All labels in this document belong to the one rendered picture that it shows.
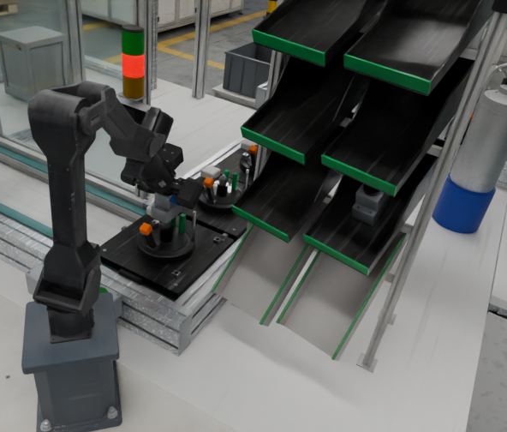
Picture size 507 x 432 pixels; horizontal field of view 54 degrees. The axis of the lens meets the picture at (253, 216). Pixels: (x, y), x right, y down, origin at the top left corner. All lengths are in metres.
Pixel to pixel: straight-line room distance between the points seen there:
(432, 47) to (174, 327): 0.70
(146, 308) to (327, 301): 0.37
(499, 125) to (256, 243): 0.84
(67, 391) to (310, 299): 0.47
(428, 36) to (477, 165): 0.86
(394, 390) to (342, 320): 0.24
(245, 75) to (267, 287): 2.20
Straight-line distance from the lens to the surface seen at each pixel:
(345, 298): 0.99
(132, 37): 1.18
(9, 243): 1.32
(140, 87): 1.21
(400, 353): 1.23
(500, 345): 1.63
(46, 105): 0.70
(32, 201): 1.48
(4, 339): 1.19
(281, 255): 1.02
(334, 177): 0.94
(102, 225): 1.36
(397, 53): 0.78
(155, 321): 1.08
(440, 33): 0.82
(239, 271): 1.05
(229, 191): 1.39
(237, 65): 3.10
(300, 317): 1.01
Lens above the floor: 1.72
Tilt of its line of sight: 34 degrees down
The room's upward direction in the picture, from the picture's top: 9 degrees clockwise
